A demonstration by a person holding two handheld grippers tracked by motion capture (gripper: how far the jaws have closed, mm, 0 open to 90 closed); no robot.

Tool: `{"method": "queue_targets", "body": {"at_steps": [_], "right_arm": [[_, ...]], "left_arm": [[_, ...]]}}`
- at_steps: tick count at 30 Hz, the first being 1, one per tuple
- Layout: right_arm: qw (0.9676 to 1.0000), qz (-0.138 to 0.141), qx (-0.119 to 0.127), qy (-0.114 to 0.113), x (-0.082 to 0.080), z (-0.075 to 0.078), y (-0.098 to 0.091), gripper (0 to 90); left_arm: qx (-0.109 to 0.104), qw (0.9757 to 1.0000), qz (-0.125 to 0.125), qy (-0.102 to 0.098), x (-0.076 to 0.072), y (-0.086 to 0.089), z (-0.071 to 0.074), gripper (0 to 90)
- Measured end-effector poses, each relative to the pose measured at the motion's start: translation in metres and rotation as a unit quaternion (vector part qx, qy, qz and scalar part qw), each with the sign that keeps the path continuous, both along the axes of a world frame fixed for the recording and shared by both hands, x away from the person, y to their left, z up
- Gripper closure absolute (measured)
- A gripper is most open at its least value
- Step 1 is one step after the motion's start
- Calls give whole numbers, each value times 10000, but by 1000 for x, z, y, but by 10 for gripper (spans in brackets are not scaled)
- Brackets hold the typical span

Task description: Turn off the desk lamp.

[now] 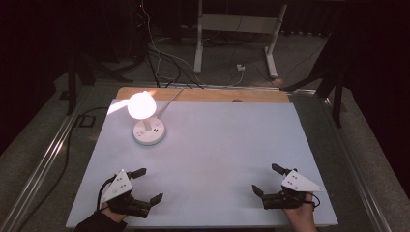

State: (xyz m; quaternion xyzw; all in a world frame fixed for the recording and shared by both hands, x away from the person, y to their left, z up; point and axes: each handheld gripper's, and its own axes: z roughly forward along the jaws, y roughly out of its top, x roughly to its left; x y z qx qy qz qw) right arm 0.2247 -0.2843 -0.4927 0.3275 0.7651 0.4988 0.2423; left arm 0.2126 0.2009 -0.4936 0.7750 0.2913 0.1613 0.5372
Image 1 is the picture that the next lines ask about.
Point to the black floor socket box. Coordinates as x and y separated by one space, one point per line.
86 121

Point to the person's right hand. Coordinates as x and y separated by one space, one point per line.
303 217

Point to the white globe table lamp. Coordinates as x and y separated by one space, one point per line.
141 105

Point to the white plug adapter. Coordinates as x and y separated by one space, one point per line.
240 67

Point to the black tripod stand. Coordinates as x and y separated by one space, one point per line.
337 103
71 87

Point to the person's dark left sleeve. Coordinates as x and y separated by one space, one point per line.
98 225

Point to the pale grey table mat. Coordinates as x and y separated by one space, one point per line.
209 154

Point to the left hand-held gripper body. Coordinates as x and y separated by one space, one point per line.
118 187

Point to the aluminium floor rail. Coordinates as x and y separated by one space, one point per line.
354 164
35 174

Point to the white metal stand frame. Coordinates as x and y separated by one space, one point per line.
238 23

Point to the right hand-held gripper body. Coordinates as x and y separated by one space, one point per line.
298 183

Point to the person's left hand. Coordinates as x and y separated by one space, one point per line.
112 215

